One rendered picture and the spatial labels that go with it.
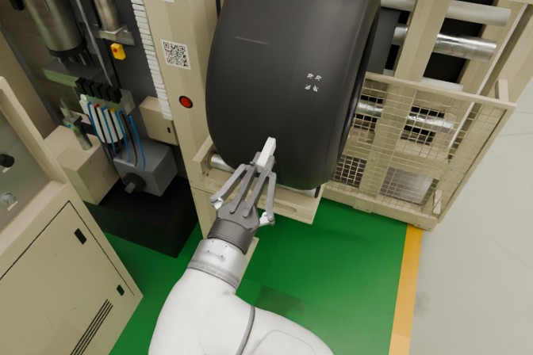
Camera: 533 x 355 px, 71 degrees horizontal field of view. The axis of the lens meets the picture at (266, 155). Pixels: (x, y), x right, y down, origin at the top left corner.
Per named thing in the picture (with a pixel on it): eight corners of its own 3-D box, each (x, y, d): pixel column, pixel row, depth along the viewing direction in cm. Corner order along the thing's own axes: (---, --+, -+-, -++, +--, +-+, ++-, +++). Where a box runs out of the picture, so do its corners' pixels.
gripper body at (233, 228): (246, 248, 61) (266, 200, 65) (198, 232, 63) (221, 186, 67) (250, 263, 67) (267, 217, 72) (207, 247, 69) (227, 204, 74)
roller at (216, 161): (209, 167, 118) (205, 163, 113) (214, 154, 119) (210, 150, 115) (317, 200, 109) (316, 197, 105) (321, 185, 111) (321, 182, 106)
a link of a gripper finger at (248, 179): (237, 222, 70) (230, 219, 70) (258, 172, 75) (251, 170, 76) (235, 213, 66) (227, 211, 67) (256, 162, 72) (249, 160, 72)
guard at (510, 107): (254, 169, 191) (251, 49, 138) (256, 166, 192) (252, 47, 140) (439, 223, 170) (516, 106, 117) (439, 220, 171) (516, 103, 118)
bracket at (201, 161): (196, 181, 117) (191, 160, 109) (246, 102, 141) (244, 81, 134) (205, 184, 116) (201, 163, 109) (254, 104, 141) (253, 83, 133)
